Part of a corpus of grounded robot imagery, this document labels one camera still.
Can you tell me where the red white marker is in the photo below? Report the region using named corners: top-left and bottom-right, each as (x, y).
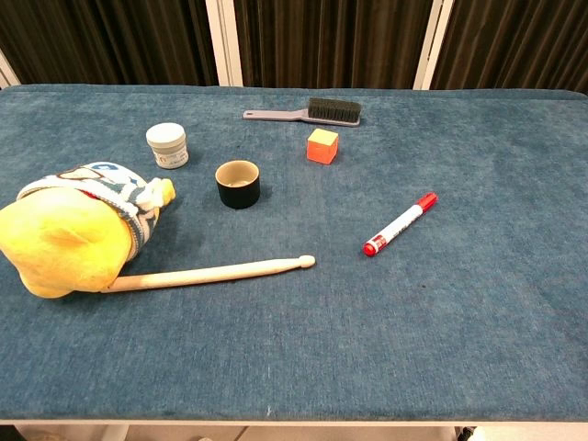
top-left (362, 191), bottom-right (439, 258)

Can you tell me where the white frame post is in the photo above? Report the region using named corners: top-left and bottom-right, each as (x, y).
top-left (0, 48), bottom-right (22, 90)
top-left (412, 0), bottom-right (456, 91)
top-left (204, 0), bottom-right (244, 87)

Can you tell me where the grey brush with black bristles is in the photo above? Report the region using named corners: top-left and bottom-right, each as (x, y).
top-left (242, 96), bottom-right (362, 128)

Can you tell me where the orange and yellow cube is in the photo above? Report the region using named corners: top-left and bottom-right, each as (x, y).
top-left (306, 128), bottom-right (340, 165)

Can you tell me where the yellow plush toy with scarf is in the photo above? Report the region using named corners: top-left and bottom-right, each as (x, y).
top-left (0, 161), bottom-right (177, 300)

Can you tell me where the blue velvet table cloth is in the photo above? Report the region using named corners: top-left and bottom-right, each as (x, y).
top-left (0, 83), bottom-right (588, 423)

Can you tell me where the small white lidded jar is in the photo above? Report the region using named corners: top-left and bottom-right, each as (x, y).
top-left (145, 122), bottom-right (190, 170)

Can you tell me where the wooden drumstick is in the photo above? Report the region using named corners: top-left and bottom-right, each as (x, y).
top-left (101, 254), bottom-right (317, 294)

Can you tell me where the dark pleated curtain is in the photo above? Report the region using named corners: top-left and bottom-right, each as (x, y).
top-left (0, 0), bottom-right (588, 95)

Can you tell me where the black cup with beige inside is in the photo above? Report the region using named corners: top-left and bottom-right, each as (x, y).
top-left (214, 159), bottom-right (262, 210)

